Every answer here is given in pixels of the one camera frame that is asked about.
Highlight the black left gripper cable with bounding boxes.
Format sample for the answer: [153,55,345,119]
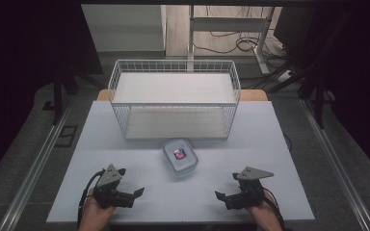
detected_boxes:
[76,168,106,229]

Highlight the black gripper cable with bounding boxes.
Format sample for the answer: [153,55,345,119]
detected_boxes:
[261,187,286,231]
[76,168,106,229]

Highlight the white wire basket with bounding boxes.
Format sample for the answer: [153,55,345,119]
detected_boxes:
[107,59,242,141]

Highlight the white cabinet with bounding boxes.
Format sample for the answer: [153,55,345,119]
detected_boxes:
[80,3,168,54]

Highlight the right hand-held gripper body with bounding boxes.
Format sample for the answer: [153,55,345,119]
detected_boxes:
[223,166,276,211]

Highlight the wooden board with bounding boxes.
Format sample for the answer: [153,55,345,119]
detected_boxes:
[95,89,269,102]

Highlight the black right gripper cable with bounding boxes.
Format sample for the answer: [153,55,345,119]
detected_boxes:
[261,187,286,231]

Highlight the black floor cables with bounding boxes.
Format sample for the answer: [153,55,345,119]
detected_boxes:
[192,5,290,61]

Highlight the black tripod stand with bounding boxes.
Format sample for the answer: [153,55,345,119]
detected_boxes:
[266,9,351,130]
[51,64,105,126]

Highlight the white metal desk frame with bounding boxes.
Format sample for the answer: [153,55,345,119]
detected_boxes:
[186,5,276,76]

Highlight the person's left hand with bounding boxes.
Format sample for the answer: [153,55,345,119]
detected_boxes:
[78,188,117,231]

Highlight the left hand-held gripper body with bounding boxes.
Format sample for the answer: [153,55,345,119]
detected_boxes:
[92,164,137,210]

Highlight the person's right hand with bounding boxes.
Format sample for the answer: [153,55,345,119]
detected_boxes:
[246,190,284,231]

